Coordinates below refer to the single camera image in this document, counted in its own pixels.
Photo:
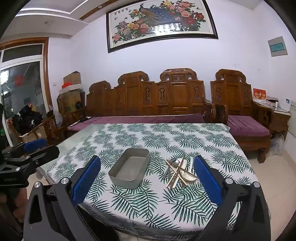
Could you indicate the flat white box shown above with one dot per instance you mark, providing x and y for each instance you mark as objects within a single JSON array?
[{"x": 74, "y": 87}]

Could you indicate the leaf-print tablecloth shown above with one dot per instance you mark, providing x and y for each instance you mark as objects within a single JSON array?
[{"x": 143, "y": 139}]

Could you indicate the wooden-framed glass door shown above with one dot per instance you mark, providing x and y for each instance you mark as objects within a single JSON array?
[{"x": 23, "y": 92}]

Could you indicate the small cardboard box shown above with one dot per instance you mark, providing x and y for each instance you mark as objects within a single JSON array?
[{"x": 72, "y": 78}]

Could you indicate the carved wooden sofa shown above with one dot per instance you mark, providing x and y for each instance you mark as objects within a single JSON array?
[{"x": 175, "y": 92}]

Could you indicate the orange item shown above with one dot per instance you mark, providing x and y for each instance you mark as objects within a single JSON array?
[{"x": 67, "y": 84}]

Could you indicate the long white plastic spoon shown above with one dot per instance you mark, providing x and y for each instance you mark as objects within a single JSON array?
[{"x": 183, "y": 171}]

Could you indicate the wooden side table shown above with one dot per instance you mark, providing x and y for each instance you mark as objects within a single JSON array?
[{"x": 281, "y": 120}]

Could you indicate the clear plastic bag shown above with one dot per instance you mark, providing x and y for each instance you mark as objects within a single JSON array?
[
  {"x": 277, "y": 144},
  {"x": 52, "y": 114}
]

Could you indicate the pile of dark clothes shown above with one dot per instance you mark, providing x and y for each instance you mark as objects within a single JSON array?
[{"x": 27, "y": 120}]

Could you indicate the wall electrical panel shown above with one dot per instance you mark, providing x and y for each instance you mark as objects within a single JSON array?
[{"x": 277, "y": 47}]

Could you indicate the purple armchair cushion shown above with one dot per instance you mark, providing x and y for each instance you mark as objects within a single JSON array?
[{"x": 247, "y": 126}]

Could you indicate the red window decoration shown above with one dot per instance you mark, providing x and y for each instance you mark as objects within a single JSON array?
[{"x": 19, "y": 80}]

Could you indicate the rectangular metal tray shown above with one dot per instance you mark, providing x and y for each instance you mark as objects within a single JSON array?
[{"x": 129, "y": 172}]

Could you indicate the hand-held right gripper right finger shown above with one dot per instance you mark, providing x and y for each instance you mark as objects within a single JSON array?
[{"x": 207, "y": 182}]

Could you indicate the red box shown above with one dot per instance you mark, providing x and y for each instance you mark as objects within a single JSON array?
[{"x": 259, "y": 95}]

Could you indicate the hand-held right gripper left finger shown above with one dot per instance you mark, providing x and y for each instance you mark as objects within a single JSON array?
[{"x": 86, "y": 179}]

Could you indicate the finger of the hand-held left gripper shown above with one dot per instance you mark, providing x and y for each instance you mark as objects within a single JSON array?
[
  {"x": 46, "y": 153},
  {"x": 34, "y": 145}
]

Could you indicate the metal fork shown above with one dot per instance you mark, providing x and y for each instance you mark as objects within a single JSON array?
[{"x": 168, "y": 158}]

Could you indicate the large cardboard box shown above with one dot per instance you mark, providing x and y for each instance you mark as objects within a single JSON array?
[{"x": 69, "y": 99}]

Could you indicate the carved wooden armchair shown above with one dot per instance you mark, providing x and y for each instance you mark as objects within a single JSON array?
[{"x": 233, "y": 92}]

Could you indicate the small white device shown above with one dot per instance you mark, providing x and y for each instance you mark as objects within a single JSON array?
[{"x": 287, "y": 104}]

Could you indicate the open cardboard box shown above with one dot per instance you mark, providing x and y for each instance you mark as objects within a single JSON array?
[{"x": 34, "y": 135}]

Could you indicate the white plastic fork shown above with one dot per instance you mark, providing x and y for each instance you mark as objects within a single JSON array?
[{"x": 190, "y": 165}]

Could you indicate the short white plastic spoon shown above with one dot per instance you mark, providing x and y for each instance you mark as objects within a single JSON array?
[{"x": 192, "y": 179}]

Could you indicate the wooden chair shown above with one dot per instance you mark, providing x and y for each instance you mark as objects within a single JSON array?
[{"x": 52, "y": 129}]

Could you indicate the small black object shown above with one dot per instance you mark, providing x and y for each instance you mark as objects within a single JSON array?
[{"x": 78, "y": 105}]

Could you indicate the framed peacock painting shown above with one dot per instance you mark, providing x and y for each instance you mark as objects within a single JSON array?
[{"x": 159, "y": 23}]

